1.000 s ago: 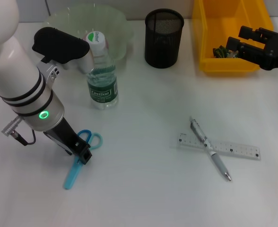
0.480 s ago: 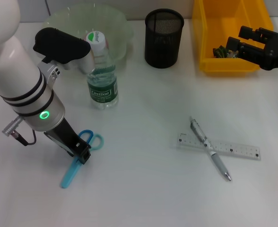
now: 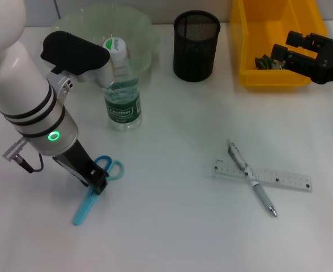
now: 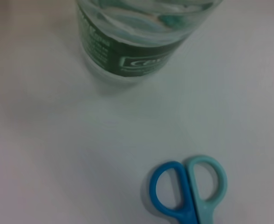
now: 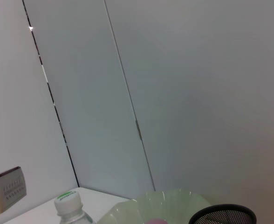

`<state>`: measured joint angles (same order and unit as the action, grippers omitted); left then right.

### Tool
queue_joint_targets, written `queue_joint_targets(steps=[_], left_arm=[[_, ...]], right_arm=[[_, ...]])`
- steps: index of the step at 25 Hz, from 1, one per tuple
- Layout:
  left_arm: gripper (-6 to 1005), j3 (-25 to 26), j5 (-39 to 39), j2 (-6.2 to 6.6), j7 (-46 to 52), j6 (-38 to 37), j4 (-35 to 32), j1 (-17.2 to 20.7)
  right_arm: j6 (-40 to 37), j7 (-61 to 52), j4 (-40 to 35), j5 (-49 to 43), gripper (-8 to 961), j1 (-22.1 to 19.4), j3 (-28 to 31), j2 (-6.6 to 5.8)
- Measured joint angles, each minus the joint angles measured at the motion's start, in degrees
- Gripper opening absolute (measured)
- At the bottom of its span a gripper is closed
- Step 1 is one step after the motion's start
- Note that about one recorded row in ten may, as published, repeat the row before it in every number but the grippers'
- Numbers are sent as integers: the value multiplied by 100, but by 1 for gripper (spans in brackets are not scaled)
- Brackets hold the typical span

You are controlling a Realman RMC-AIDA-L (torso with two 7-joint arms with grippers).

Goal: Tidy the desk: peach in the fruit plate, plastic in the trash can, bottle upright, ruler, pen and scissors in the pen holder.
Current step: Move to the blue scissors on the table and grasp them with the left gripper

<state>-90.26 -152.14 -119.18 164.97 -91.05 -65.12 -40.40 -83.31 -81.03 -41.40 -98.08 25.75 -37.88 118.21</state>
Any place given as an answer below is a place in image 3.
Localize clear plastic ruler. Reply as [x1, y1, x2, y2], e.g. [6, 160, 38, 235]
[212, 159, 312, 193]

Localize yellow plastic bin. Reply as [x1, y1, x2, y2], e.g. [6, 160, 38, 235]
[230, 0, 328, 92]

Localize blue scissors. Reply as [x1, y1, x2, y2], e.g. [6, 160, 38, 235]
[71, 155, 125, 227]

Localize clear green-label water bottle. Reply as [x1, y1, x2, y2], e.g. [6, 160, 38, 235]
[101, 37, 143, 131]

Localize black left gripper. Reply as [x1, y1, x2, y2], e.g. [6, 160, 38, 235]
[52, 138, 109, 197]

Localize green plastic wrapper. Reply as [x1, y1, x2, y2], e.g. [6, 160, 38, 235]
[254, 55, 288, 71]

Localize silver ballpoint pen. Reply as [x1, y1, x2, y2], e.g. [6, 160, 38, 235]
[227, 140, 279, 218]

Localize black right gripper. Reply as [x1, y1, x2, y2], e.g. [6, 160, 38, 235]
[270, 29, 333, 86]

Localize translucent green fruit bowl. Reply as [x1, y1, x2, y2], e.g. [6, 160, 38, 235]
[52, 5, 160, 75]

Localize black mesh pen holder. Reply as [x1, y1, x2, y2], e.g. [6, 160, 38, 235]
[173, 10, 221, 83]

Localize pink peach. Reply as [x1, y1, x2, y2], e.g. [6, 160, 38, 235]
[99, 41, 133, 62]

